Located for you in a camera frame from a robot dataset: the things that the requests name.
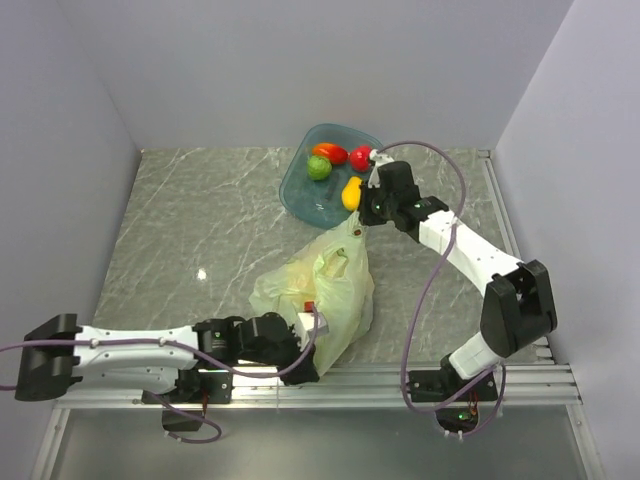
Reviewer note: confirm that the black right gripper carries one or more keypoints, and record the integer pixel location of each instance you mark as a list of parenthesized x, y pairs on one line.
[(365, 215)]

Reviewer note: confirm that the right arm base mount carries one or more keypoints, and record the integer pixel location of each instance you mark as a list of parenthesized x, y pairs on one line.
[(461, 407)]

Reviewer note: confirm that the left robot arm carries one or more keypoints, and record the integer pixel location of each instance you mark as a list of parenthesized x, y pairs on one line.
[(180, 363)]

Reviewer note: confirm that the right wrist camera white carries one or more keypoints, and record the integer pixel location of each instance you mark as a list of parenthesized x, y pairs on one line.
[(377, 160)]

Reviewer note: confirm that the red apple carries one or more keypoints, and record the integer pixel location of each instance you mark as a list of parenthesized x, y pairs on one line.
[(359, 158)]

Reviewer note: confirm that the green round fruit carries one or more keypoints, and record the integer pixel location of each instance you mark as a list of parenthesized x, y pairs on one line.
[(318, 168)]

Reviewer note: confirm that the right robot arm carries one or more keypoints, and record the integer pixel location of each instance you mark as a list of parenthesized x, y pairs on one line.
[(518, 305)]

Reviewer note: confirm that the yellow mango in tray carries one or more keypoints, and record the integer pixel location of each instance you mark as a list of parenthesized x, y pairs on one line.
[(351, 194)]

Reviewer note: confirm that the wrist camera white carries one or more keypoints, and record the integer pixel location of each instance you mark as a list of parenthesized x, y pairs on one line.
[(377, 160), (309, 322)]

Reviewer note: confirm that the red orange mango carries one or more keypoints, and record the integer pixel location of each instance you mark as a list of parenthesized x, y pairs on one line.
[(334, 153)]

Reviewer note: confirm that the teal plastic tray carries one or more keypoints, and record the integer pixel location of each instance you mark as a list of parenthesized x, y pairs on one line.
[(318, 202)]

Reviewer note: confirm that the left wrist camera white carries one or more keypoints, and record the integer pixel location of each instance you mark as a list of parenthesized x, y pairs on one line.
[(309, 322)]

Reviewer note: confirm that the pale green plastic bag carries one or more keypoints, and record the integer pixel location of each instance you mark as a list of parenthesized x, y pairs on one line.
[(333, 272)]

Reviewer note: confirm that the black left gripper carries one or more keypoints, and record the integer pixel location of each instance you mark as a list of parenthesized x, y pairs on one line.
[(311, 374)]

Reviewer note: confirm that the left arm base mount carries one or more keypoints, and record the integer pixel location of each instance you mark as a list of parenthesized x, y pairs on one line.
[(185, 407)]

